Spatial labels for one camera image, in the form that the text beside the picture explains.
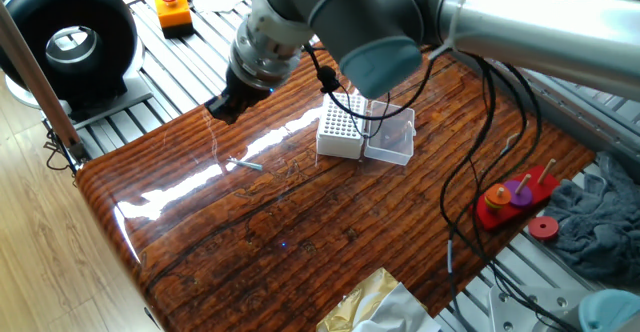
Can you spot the white pipette tip holder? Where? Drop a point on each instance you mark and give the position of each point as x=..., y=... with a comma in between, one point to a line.
x=340, y=142

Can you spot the grey metal rail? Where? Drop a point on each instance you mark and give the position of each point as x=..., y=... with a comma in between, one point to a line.
x=590, y=122

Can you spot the gold foil bag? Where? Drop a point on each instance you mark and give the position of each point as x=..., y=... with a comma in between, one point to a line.
x=360, y=302

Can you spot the silver UR5 robot arm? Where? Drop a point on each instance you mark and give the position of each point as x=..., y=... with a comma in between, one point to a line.
x=525, y=22

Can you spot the grey cloth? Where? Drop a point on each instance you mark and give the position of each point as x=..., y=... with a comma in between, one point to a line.
x=595, y=222

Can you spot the orange emergency stop button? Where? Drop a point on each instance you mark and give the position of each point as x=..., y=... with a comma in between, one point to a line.
x=173, y=14

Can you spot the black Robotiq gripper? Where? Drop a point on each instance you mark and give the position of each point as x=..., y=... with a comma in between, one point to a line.
x=242, y=97

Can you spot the clear plastic holder lid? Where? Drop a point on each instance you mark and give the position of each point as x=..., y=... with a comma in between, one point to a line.
x=395, y=147

